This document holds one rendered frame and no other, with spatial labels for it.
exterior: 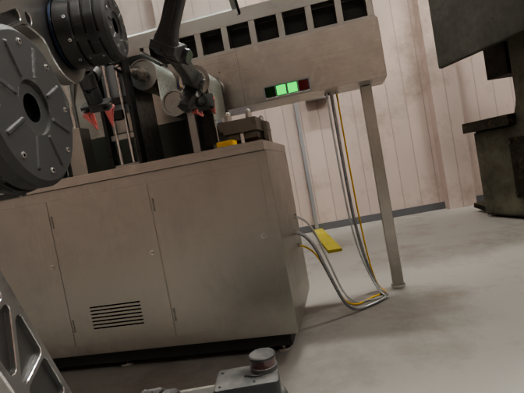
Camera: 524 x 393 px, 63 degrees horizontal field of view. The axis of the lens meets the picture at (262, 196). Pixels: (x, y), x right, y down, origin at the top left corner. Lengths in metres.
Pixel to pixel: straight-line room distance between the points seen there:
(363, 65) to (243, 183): 0.96
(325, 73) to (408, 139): 2.99
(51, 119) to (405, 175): 4.80
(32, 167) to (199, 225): 1.35
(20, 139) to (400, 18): 5.12
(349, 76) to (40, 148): 1.94
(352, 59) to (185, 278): 1.36
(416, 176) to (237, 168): 3.69
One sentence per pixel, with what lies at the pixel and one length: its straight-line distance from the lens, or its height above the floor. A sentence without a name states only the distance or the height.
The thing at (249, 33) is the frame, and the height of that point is 1.51.
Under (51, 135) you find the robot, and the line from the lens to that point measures 0.55.
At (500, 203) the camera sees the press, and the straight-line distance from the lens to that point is 4.33.
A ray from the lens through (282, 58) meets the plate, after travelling 2.35.
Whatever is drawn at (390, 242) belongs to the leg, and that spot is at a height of 0.26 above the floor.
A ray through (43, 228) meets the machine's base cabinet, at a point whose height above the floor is 0.70.
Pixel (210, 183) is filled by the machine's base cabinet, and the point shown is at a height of 0.77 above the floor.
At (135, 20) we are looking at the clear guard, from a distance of 2.63.
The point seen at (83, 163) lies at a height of 0.99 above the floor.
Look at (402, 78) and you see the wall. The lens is 5.27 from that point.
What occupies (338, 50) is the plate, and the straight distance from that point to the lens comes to 2.34.
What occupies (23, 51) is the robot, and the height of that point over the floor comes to 0.94.
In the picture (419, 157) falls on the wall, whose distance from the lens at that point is 5.22.
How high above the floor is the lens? 0.77
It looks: 3 degrees down
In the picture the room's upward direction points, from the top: 10 degrees counter-clockwise
